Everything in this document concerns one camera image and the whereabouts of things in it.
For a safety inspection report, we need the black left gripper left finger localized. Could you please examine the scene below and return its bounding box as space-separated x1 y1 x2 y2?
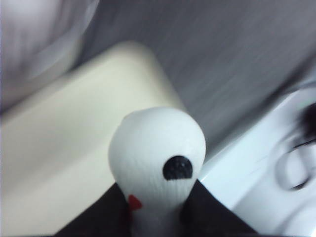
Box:
55 184 131 237

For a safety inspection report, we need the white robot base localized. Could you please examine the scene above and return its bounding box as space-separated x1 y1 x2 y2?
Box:
199 88 316 237

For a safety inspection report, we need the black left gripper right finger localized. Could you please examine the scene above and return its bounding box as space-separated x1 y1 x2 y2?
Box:
180 180 258 237

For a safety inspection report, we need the white panda bun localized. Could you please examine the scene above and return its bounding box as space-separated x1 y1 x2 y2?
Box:
108 107 206 237

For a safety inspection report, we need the stainless steel steamer pot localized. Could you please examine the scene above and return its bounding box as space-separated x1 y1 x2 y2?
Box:
0 0 99 82

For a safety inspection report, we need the cream plastic tray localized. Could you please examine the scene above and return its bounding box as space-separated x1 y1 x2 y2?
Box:
0 42 182 237

